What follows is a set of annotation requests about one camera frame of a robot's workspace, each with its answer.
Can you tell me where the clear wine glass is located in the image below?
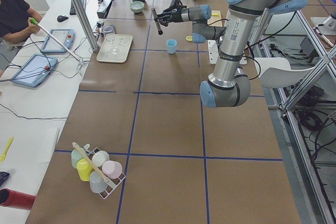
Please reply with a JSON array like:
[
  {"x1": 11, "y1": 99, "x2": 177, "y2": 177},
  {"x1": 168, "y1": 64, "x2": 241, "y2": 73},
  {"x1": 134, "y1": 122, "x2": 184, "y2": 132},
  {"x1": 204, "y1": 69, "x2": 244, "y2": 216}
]
[{"x1": 102, "y1": 25, "x2": 119, "y2": 54}]

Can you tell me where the long metal pointer stick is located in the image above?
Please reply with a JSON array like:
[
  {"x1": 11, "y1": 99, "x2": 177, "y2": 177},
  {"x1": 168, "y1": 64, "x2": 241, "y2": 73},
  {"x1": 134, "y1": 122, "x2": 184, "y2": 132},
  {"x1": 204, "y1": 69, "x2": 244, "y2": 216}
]
[{"x1": 31, "y1": 18, "x2": 85, "y2": 65}]

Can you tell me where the near blue teach pendant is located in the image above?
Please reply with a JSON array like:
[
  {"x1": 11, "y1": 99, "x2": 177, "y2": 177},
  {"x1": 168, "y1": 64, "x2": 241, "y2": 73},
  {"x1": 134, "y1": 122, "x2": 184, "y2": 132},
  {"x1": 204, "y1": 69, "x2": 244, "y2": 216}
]
[{"x1": 11, "y1": 54, "x2": 58, "y2": 88}]

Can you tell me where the black keyboard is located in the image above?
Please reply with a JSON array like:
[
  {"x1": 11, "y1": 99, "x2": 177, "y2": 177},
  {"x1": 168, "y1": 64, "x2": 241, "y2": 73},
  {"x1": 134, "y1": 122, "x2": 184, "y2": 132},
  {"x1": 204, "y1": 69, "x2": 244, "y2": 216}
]
[{"x1": 69, "y1": 0, "x2": 88, "y2": 16}]

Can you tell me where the steel muddler black tip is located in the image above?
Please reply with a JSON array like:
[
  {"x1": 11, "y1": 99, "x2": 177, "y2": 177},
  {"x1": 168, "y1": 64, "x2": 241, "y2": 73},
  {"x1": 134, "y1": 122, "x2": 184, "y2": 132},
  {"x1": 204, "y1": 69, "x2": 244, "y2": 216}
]
[{"x1": 151, "y1": 7, "x2": 163, "y2": 35}]

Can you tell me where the green cup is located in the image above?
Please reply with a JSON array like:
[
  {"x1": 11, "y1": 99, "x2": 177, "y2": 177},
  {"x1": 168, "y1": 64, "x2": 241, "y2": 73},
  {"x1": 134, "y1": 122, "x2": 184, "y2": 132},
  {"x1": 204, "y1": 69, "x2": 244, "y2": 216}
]
[{"x1": 71, "y1": 149, "x2": 83, "y2": 169}]

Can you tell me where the red bottle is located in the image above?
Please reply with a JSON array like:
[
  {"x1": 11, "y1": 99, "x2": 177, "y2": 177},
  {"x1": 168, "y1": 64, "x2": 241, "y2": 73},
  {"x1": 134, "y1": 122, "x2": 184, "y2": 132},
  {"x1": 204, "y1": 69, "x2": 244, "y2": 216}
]
[{"x1": 1, "y1": 188, "x2": 36, "y2": 210}]

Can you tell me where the white cup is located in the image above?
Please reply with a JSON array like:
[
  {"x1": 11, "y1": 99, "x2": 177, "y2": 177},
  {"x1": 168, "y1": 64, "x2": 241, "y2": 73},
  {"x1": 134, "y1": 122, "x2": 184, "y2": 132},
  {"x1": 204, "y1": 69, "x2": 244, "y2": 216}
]
[{"x1": 92, "y1": 151, "x2": 110, "y2": 167}]

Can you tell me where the white chair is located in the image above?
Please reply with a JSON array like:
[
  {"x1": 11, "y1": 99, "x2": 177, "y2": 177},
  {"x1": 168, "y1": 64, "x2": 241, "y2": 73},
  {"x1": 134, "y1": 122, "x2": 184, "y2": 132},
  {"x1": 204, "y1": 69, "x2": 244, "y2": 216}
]
[{"x1": 255, "y1": 57, "x2": 314, "y2": 88}]

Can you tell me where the light blue cup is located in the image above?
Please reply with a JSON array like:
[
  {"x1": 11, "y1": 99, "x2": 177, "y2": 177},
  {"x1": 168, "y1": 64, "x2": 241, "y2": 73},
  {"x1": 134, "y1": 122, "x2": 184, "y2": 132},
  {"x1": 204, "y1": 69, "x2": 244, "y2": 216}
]
[{"x1": 166, "y1": 39, "x2": 177, "y2": 54}]

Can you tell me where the computer mouse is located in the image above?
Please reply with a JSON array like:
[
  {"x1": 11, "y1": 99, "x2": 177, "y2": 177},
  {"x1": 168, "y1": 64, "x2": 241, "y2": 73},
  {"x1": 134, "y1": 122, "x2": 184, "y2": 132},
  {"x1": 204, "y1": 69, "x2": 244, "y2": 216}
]
[{"x1": 57, "y1": 15, "x2": 69, "y2": 23}]

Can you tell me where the cream bear tray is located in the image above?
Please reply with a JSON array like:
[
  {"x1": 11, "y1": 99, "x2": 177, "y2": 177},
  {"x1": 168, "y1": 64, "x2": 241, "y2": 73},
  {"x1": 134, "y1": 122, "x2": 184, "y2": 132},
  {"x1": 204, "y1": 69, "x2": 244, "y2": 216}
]
[{"x1": 97, "y1": 33, "x2": 133, "y2": 63}]

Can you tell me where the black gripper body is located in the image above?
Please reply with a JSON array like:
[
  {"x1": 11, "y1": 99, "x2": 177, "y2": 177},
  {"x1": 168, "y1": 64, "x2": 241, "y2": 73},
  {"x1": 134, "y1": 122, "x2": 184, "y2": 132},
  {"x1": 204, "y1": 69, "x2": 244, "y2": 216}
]
[{"x1": 157, "y1": 8, "x2": 188, "y2": 26}]

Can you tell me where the pink cup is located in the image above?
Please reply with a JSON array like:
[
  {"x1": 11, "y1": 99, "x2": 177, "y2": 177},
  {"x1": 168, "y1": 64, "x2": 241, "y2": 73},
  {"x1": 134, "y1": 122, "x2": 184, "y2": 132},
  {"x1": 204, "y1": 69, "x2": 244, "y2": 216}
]
[{"x1": 102, "y1": 161, "x2": 122, "y2": 179}]

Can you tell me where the blue teach pendant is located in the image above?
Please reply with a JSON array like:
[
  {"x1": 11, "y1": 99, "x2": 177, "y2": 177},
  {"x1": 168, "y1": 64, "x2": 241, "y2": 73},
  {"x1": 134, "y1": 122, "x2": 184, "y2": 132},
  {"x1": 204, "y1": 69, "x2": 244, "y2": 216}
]
[
  {"x1": 40, "y1": 29, "x2": 75, "y2": 54},
  {"x1": 11, "y1": 54, "x2": 58, "y2": 88}
]

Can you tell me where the far blue teach pendant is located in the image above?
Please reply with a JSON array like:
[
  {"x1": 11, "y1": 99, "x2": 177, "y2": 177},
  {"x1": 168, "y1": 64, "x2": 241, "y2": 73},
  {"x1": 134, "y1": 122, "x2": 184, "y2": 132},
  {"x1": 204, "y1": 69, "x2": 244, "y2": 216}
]
[{"x1": 40, "y1": 29, "x2": 75, "y2": 54}]

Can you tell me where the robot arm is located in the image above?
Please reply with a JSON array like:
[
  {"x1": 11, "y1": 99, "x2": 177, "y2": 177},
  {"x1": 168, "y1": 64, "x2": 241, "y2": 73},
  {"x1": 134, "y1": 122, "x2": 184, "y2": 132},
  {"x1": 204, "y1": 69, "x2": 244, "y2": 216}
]
[{"x1": 153, "y1": 0, "x2": 308, "y2": 108}]

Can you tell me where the green bowl of ice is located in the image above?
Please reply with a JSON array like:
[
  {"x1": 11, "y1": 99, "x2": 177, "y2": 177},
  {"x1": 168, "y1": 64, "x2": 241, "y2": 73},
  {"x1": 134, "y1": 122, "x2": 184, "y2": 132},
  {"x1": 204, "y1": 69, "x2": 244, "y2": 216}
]
[{"x1": 129, "y1": 1, "x2": 145, "y2": 14}]

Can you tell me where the person's hand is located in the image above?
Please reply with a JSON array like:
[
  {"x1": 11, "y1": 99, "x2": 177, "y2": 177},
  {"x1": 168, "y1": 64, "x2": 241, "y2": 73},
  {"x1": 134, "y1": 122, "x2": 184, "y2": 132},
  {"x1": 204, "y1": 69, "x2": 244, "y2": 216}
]
[{"x1": 27, "y1": 19, "x2": 40, "y2": 34}]

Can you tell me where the yellow cup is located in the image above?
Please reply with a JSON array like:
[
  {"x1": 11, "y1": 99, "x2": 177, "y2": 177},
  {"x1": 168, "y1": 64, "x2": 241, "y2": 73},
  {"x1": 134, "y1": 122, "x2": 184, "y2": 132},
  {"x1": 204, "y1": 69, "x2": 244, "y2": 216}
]
[{"x1": 76, "y1": 158, "x2": 93, "y2": 182}]

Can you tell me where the grey blue cup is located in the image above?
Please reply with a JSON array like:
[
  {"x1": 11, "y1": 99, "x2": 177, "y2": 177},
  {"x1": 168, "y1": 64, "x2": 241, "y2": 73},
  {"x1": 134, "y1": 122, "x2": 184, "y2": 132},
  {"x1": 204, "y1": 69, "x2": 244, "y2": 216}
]
[{"x1": 89, "y1": 171, "x2": 107, "y2": 194}]

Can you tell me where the white cup rack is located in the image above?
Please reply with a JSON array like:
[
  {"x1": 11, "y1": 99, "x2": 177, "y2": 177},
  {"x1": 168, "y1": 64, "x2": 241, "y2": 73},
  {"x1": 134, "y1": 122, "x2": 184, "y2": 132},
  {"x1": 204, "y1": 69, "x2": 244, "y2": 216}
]
[{"x1": 83, "y1": 144, "x2": 126, "y2": 199}]

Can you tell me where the wooden cutting board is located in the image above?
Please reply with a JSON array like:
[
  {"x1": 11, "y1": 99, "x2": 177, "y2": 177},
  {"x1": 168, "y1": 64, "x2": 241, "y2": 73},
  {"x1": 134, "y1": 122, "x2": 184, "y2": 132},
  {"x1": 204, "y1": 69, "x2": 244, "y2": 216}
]
[{"x1": 207, "y1": 10, "x2": 228, "y2": 27}]

